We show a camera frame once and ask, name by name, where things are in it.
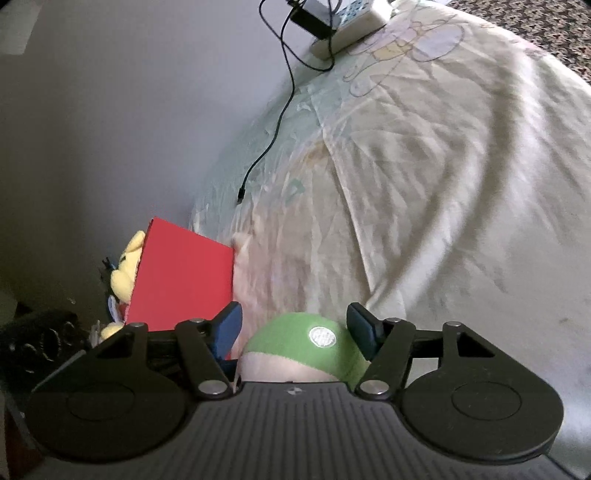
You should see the white power strip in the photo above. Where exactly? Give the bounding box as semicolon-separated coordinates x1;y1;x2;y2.
310;0;394;60

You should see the yellow tiger plush toy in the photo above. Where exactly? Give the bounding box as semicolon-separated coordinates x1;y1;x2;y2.
100;230;146;341

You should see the green round plush toy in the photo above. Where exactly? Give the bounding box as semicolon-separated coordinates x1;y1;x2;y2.
238;312;369;388

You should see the black power adapter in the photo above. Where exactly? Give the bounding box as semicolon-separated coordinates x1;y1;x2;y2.
287;0;342;40

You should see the pale green bed sheet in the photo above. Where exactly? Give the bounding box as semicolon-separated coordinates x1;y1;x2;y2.
191;1;590;477

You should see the patterned dark blanket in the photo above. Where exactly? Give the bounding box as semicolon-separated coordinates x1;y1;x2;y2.
449;0;591;83

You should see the black charging cable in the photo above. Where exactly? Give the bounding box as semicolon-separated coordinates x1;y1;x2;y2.
235;0;339;205

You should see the red cardboard box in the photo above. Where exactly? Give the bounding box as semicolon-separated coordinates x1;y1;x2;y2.
126;217;235;331

